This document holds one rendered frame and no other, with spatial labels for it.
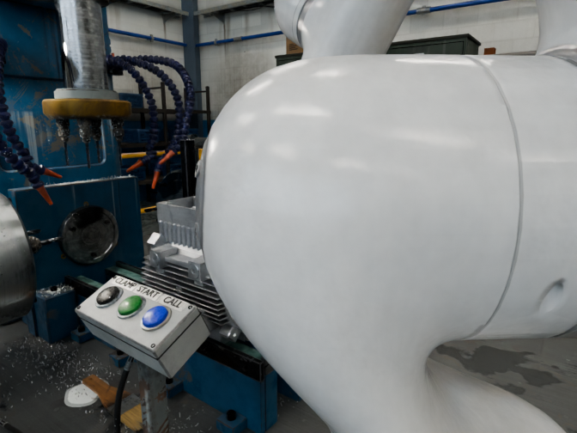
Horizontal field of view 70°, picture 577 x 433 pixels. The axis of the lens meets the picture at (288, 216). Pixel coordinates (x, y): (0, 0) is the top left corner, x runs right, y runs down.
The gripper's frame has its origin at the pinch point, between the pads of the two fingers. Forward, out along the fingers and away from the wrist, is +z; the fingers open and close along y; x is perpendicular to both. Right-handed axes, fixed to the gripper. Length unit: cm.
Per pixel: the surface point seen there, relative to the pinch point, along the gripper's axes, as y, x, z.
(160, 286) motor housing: -2.4, 11.9, 25.0
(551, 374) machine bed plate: 46, -48, 15
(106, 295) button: -17.8, 6.4, 14.4
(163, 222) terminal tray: 1.2, 19.4, 17.3
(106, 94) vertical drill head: 8, 53, 9
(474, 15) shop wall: 503, 147, -69
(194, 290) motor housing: -3.0, 4.4, 18.7
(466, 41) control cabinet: 314, 82, -37
